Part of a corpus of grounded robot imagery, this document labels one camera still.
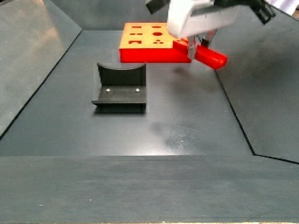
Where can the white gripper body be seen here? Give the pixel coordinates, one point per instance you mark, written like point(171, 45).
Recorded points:
point(192, 17)

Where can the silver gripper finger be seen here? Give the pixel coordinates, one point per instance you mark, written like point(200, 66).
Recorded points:
point(192, 46)
point(207, 37)

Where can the black L-shaped fixture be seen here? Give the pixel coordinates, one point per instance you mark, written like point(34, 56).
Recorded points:
point(121, 94)

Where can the red shape-sorter block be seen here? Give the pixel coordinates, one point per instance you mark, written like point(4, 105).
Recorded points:
point(147, 43)

